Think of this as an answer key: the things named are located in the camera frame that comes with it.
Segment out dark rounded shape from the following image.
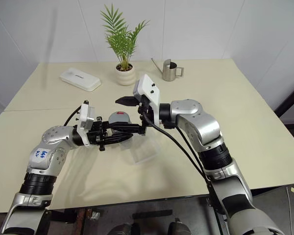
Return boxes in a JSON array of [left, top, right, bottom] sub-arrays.
[[169, 216, 195, 235], [110, 217, 141, 235]]

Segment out green palm plant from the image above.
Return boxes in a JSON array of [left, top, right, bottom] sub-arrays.
[[100, 3, 150, 71]]

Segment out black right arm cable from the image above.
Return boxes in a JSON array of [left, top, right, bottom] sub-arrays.
[[138, 105, 213, 196], [175, 123, 211, 189]]

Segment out white flat case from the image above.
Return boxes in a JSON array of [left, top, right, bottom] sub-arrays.
[[59, 68, 102, 92]]

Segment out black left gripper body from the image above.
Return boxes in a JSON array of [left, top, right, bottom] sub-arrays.
[[87, 117, 111, 152]]

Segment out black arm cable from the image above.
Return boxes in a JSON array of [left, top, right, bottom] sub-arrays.
[[138, 105, 213, 196], [175, 123, 211, 189], [64, 99, 89, 126]]

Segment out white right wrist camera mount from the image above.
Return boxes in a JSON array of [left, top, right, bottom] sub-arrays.
[[133, 74, 161, 126]]

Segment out clear plastic box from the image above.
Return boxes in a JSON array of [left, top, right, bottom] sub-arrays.
[[123, 134, 162, 165]]

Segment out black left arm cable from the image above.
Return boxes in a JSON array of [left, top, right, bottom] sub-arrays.
[[64, 99, 89, 126]]

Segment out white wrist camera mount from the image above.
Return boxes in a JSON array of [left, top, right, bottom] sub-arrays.
[[133, 74, 161, 126], [76, 102, 97, 149]]

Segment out white ribbed plant pot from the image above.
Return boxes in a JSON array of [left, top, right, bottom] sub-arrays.
[[115, 63, 136, 86]]

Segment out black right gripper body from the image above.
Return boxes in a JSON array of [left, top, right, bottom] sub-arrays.
[[136, 95, 155, 128]]

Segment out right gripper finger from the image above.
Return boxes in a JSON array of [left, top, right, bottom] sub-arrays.
[[111, 123, 147, 135], [115, 96, 139, 106]]

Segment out steel watering can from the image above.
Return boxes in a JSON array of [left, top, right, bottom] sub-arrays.
[[150, 58, 185, 81]]

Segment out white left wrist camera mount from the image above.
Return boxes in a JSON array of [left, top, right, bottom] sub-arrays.
[[76, 102, 97, 149]]

